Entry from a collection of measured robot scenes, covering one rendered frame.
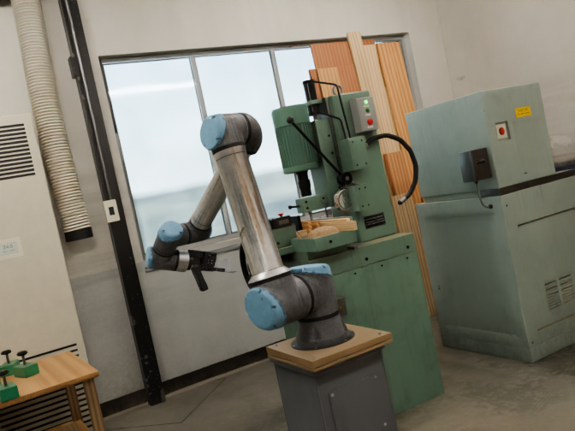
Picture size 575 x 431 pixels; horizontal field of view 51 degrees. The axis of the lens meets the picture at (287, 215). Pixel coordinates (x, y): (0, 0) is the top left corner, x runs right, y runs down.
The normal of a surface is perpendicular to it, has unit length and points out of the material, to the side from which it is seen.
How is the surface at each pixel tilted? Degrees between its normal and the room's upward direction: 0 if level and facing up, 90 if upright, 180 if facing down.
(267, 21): 90
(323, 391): 90
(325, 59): 88
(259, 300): 94
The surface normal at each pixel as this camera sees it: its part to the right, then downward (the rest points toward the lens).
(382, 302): 0.44, -0.04
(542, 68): -0.85, 0.20
